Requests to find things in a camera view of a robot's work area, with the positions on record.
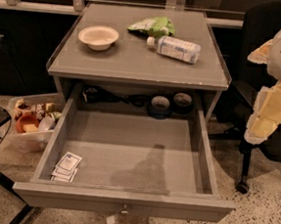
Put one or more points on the white paper packets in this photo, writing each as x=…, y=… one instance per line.
x=66, y=168

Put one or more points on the green chip bag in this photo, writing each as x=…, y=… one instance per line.
x=155, y=26

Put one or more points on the orange bowl in bin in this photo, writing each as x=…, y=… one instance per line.
x=27, y=123

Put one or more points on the white bowl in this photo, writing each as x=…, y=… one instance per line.
x=98, y=37

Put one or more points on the black office chair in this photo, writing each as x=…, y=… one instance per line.
x=252, y=103

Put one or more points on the black tape roll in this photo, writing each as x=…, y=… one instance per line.
x=182, y=103

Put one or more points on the blue label plastic bottle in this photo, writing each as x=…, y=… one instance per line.
x=174, y=48

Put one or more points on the open grey top drawer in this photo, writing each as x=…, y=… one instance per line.
x=156, y=167

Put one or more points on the drawer key with tag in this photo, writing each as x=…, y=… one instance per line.
x=112, y=219

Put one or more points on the grey drawer cabinet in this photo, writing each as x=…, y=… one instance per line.
x=131, y=64

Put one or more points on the clear plastic bin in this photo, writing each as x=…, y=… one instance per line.
x=46, y=108

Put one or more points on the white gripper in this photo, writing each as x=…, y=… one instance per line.
x=266, y=116

